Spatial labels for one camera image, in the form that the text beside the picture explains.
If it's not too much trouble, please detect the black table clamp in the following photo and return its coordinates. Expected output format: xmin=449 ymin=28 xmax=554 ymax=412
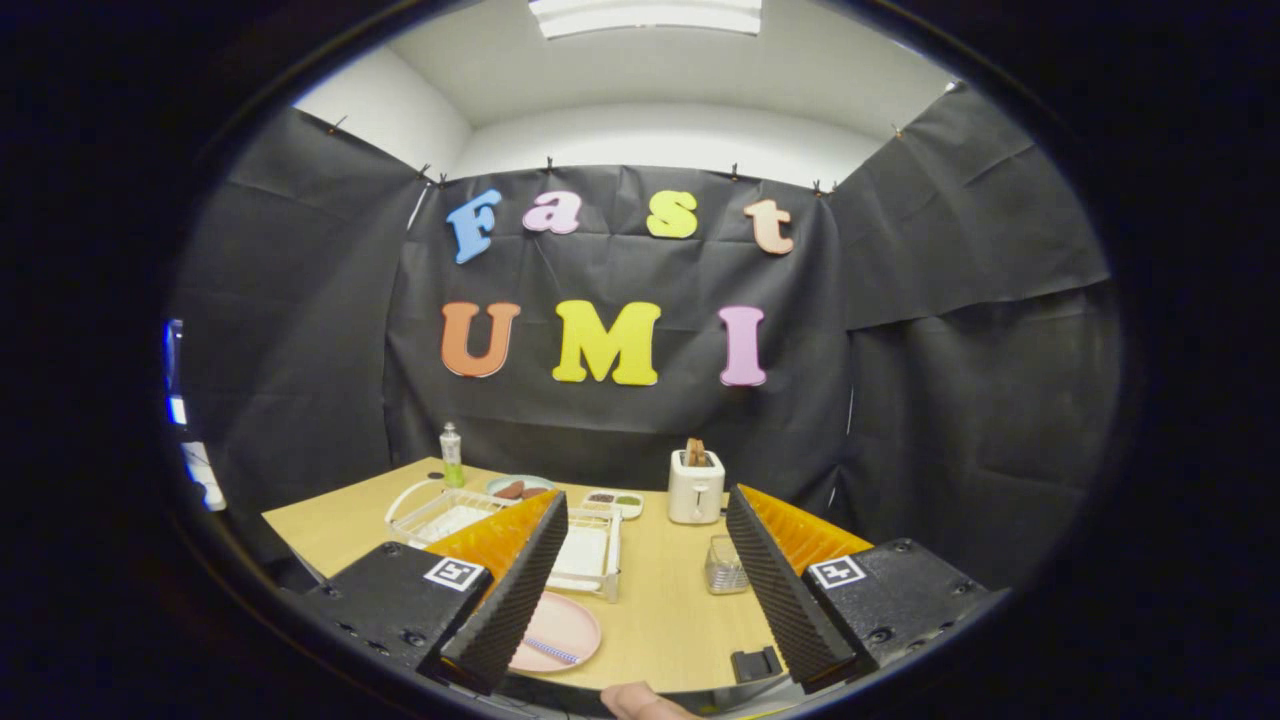
xmin=730 ymin=646 xmax=785 ymax=685

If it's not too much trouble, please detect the metal wire basket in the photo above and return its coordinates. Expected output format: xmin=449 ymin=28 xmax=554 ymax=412
xmin=704 ymin=535 xmax=751 ymax=596

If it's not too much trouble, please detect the ceiling light panel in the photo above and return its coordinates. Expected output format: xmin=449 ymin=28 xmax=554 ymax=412
xmin=528 ymin=0 xmax=763 ymax=39

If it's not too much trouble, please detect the white wire dish rack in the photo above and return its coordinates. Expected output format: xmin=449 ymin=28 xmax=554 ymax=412
xmin=385 ymin=478 xmax=623 ymax=603

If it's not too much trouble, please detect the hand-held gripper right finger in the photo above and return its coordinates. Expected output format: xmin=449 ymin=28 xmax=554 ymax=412
xmin=725 ymin=484 xmax=1006 ymax=694

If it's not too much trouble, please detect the small white divided dish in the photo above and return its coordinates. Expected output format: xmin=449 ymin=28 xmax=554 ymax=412
xmin=582 ymin=489 xmax=645 ymax=520

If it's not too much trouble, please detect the black backdrop cloth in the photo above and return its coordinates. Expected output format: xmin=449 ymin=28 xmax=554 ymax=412
xmin=170 ymin=80 xmax=1126 ymax=591

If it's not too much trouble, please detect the pale green plate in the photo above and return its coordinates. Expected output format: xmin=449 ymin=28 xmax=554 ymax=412
xmin=485 ymin=474 xmax=557 ymax=501

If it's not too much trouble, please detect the pink plate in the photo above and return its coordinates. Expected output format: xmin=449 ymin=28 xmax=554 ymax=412
xmin=508 ymin=590 xmax=603 ymax=674

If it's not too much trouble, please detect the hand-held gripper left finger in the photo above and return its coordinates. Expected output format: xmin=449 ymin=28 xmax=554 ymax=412
xmin=300 ymin=490 xmax=569 ymax=696

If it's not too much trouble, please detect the white toaster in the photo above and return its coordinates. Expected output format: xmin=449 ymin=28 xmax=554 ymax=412
xmin=667 ymin=450 xmax=726 ymax=526

